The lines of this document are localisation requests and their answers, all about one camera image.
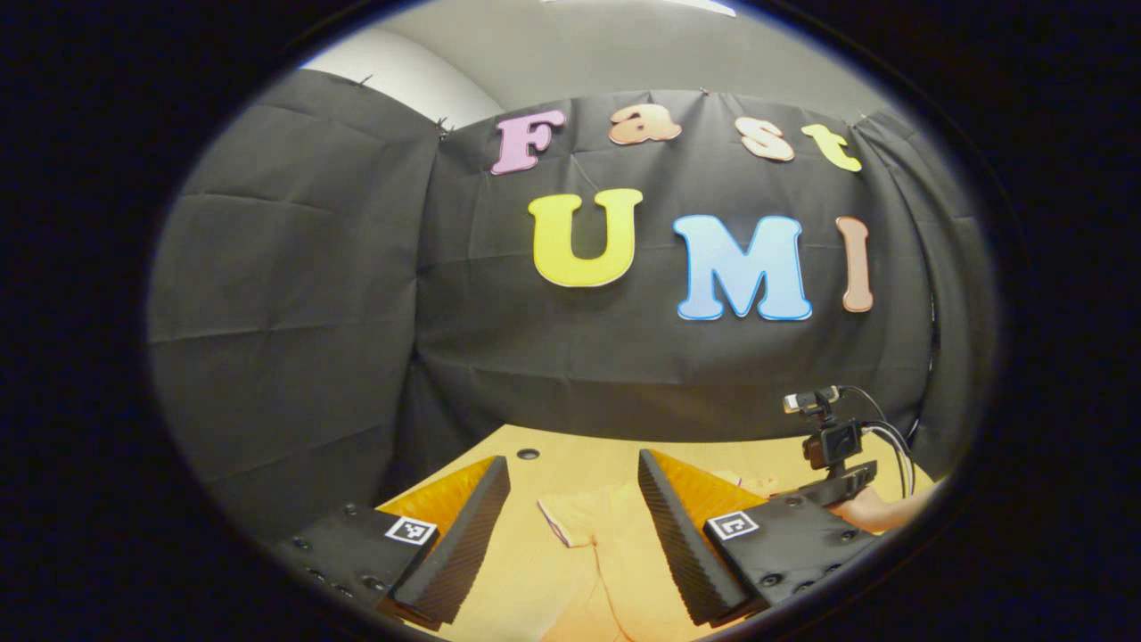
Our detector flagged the black cable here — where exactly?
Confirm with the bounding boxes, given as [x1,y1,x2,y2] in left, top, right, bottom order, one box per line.
[838,384,920,500]

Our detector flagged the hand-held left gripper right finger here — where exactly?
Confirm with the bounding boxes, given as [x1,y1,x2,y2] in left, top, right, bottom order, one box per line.
[636,448,880,628]

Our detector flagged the white cable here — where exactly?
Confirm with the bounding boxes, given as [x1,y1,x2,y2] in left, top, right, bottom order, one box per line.
[859,425,911,498]

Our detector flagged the orange collared T-shirt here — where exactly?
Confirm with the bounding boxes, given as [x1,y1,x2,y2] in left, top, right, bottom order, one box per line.
[535,470,776,642]

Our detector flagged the black backdrop cloth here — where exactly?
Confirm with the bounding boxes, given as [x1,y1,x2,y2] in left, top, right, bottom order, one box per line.
[147,70,997,540]

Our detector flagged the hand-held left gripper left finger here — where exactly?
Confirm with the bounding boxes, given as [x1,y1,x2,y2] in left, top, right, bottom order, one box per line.
[276,455,513,630]

